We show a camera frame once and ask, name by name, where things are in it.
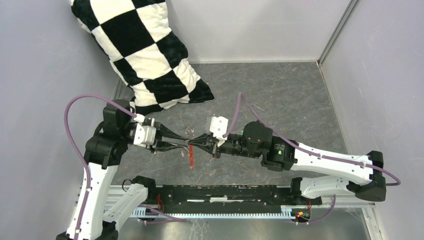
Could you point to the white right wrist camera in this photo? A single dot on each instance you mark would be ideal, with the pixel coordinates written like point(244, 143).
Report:
point(217, 127)

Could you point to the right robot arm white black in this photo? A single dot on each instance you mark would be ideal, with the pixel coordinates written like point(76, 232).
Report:
point(342, 174)

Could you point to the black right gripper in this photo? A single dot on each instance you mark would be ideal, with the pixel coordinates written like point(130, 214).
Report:
point(205, 142)

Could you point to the metal key holder red handle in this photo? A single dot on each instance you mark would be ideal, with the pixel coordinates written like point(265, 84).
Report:
point(188, 152)

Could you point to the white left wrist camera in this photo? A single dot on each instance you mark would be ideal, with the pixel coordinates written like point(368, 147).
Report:
point(140, 135)

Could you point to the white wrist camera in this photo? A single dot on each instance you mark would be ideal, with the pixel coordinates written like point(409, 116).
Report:
point(140, 135)
point(217, 127)

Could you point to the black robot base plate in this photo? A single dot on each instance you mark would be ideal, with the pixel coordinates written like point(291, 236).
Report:
point(226, 199)

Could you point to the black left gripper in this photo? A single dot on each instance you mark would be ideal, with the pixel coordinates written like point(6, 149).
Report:
point(161, 145)

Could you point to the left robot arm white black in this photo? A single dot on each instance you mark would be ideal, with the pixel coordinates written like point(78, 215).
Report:
point(120, 128)

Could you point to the black white checkered pillow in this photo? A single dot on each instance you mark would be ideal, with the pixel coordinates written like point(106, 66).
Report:
point(144, 52)

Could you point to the aluminium frame rail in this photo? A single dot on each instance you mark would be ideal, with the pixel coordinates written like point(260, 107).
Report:
point(342, 202)

